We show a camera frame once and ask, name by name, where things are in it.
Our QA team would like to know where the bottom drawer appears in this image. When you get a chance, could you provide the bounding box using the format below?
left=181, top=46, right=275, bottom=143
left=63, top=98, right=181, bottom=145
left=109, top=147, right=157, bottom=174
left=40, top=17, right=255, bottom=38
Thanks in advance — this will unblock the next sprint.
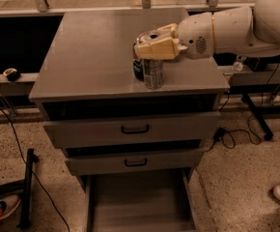
left=83, top=169, right=198, bottom=232

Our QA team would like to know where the black power adapter cable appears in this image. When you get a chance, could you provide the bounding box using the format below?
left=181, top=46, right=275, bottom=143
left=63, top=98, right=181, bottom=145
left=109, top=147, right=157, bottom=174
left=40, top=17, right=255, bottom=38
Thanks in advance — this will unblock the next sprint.
left=205, top=61, right=280, bottom=152

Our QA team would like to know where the black stand leg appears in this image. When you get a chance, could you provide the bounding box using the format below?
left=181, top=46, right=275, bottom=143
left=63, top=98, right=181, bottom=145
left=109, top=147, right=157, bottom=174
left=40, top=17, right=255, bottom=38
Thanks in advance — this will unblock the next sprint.
left=17, top=148, right=39, bottom=230

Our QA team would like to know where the orange white left sneaker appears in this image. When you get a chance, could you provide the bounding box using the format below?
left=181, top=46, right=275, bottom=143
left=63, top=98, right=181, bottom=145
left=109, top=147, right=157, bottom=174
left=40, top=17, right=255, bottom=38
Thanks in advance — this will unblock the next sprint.
left=0, top=194, right=20, bottom=220

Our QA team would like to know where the silver redbull can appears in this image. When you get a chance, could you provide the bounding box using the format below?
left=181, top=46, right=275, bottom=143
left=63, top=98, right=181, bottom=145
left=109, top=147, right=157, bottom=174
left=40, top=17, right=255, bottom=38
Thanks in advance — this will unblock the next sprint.
left=136, top=30, right=165, bottom=91

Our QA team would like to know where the grey drawer cabinet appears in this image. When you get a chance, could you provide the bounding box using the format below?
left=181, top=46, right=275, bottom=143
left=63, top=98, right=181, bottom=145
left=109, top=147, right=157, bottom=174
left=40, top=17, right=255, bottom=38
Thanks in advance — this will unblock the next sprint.
left=28, top=7, right=230, bottom=232

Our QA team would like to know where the clear water bottle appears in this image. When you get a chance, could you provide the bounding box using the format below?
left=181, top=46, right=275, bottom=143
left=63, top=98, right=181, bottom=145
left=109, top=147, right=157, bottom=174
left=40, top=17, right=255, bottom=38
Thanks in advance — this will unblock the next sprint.
left=233, top=55, right=246, bottom=72

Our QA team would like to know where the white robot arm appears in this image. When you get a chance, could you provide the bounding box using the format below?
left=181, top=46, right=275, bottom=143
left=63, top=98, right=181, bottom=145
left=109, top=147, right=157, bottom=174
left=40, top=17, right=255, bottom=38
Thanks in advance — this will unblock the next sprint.
left=134, top=0, right=280, bottom=60

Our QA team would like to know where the top drawer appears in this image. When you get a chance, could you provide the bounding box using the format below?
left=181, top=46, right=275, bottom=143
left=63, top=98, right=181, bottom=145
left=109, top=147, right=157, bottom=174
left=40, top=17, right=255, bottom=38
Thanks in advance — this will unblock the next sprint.
left=43, top=111, right=220, bottom=148

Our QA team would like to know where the black table leg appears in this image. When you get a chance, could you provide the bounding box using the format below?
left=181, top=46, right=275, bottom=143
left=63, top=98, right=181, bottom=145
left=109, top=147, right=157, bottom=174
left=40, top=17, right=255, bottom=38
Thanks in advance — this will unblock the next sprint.
left=241, top=94, right=273, bottom=141

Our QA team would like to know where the middle drawer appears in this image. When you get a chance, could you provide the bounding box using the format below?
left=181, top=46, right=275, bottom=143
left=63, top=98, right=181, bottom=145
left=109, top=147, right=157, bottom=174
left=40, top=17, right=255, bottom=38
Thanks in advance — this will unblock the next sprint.
left=66, top=148, right=204, bottom=176

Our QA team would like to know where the tape measure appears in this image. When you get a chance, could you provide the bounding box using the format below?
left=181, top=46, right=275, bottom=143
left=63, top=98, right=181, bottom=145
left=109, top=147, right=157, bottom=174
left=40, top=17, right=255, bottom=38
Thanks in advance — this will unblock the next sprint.
left=3, top=68, right=20, bottom=81

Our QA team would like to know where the black cable left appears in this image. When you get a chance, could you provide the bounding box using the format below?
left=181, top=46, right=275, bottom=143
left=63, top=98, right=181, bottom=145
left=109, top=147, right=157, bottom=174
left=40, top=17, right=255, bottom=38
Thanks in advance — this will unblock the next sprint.
left=0, top=106, right=70, bottom=232

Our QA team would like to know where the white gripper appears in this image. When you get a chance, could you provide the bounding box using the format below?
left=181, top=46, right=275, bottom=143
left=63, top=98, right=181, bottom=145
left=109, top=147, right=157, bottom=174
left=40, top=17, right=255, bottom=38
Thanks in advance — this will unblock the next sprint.
left=134, top=13, right=213, bottom=60

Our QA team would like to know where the drawer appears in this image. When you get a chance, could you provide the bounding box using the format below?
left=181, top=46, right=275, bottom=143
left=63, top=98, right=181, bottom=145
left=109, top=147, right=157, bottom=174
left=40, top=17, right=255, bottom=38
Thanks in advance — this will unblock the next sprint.
left=66, top=148, right=204, bottom=176
left=83, top=169, right=198, bottom=232
left=43, top=111, right=220, bottom=148

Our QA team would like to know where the blue pepsi can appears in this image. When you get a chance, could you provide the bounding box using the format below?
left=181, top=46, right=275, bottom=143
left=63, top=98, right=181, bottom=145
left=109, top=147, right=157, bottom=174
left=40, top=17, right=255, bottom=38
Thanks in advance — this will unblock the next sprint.
left=132, top=53, right=144, bottom=81

